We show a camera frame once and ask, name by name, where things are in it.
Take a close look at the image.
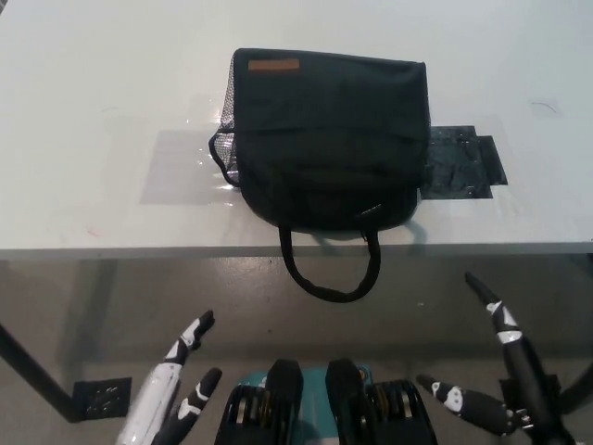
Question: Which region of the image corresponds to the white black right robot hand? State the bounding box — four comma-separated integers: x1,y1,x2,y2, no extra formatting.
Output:
415,271,569,445

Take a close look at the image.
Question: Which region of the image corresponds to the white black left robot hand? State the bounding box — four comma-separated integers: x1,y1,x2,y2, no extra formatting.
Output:
114,310,224,445

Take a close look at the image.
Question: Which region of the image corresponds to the black soft travel bag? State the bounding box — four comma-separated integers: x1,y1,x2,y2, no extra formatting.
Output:
208,47,428,304

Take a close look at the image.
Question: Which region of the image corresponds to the black teal robot torso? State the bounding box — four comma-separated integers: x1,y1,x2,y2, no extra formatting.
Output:
214,357,439,445

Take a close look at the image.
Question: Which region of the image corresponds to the black floor plate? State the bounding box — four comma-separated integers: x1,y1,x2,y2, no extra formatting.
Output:
72,376,133,417

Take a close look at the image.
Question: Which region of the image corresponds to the black metal table leg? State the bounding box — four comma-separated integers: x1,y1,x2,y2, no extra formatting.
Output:
0,319,78,424
558,354,593,412

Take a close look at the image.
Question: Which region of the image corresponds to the large black tape patch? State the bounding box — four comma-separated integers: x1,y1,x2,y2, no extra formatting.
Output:
419,123,493,202

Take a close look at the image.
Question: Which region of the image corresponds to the clear plastic film sheet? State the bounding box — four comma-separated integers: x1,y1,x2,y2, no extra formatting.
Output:
138,128,242,206

